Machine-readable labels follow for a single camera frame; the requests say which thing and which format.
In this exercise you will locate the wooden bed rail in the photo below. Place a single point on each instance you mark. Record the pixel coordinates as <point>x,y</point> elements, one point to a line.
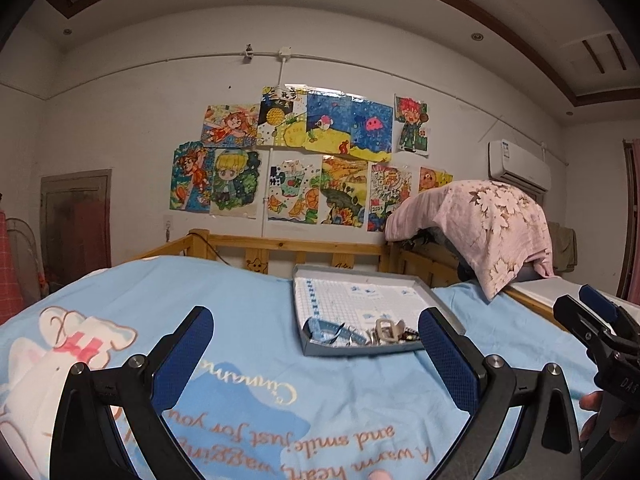
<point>279,256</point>

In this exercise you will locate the light blue bed sheet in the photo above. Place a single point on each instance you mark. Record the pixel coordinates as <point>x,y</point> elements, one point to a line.
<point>256,407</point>

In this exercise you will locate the colourful crowd drawing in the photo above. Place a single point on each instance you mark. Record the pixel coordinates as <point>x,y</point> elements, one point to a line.
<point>389,188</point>

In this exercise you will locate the white mattress edge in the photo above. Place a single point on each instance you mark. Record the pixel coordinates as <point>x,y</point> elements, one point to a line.
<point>547,290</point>

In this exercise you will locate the brown wooden door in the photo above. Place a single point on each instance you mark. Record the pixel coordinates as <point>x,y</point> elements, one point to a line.
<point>75,232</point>

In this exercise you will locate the turtle and fish drawing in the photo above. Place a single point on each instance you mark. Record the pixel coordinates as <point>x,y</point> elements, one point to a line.
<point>294,190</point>

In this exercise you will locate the person's right hand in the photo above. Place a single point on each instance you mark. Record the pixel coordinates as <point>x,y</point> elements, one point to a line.
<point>620,429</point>

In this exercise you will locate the red hair character drawing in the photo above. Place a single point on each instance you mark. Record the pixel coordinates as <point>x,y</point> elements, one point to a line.
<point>412,116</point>

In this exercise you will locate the white air conditioner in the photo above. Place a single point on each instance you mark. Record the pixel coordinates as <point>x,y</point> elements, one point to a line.
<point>510,163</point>

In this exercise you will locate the red checkered cloth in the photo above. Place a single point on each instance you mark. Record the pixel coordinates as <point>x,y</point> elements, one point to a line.
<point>11,298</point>

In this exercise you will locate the sun and beach drawing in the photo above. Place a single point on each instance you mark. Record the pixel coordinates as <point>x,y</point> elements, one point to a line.
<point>282,118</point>

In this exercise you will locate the mermaid girl drawing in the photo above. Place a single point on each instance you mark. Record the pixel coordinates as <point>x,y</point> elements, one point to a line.
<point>230,126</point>

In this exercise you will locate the beige rectangular hair claw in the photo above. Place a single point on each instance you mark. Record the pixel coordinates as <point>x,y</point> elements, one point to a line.
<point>386,331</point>

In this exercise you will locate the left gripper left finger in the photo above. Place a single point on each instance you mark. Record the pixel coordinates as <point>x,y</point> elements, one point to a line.
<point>86,443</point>

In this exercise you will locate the dinosaur landscape drawing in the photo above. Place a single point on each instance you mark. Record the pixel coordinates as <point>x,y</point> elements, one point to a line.
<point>344,188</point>

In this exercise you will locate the blue sea jellyfish drawing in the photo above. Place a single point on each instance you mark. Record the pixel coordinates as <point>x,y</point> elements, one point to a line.
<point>340,124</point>

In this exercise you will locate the orange hair girl drawing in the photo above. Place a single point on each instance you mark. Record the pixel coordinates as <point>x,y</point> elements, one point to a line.
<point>192,174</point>

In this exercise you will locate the anime boy drawing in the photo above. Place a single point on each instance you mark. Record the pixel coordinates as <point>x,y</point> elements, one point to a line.
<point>235,184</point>

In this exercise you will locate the pink floral blanket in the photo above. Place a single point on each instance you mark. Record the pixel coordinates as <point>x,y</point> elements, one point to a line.
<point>495,227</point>

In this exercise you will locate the grey grid-lined tray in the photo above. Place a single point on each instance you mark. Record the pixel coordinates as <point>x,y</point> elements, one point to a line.
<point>357,299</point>

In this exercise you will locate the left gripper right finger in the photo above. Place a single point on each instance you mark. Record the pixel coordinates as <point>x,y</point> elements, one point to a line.
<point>544,439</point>

